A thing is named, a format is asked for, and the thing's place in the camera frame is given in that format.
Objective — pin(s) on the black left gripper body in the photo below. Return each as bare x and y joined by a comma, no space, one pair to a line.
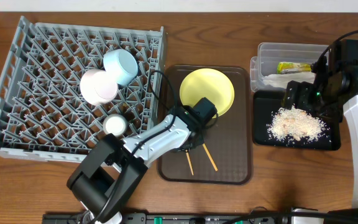
192,144

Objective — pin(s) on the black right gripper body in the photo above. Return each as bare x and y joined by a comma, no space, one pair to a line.
317,99

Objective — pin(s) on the wooden chopstick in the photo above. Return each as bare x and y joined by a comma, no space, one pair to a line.
210,157
189,161

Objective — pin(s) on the yellow round plate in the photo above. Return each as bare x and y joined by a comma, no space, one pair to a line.
207,83

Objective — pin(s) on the white napkin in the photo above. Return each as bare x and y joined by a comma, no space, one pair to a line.
282,80

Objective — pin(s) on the green snack wrapper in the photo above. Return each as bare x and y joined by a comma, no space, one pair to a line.
292,67

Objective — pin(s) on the small white cup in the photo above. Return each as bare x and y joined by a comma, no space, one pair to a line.
115,124

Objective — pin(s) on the blue bowl with rice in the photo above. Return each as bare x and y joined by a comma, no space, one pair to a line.
122,65

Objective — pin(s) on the pink bowl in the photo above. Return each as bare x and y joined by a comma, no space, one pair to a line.
98,87

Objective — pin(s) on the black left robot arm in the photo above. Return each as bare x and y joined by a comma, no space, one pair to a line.
107,177

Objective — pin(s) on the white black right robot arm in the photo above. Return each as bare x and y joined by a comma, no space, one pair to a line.
351,116

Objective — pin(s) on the brown serving tray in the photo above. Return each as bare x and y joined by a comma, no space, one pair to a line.
229,143

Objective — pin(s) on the pile of white rice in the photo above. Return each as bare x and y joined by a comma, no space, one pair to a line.
295,125

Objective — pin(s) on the black plastic tray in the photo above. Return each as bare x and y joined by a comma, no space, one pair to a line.
266,103

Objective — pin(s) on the clear plastic bin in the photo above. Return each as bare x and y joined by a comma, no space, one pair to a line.
270,54

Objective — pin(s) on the grey plastic dish rack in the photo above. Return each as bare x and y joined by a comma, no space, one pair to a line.
43,116

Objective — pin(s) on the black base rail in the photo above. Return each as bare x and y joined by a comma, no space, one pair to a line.
258,215

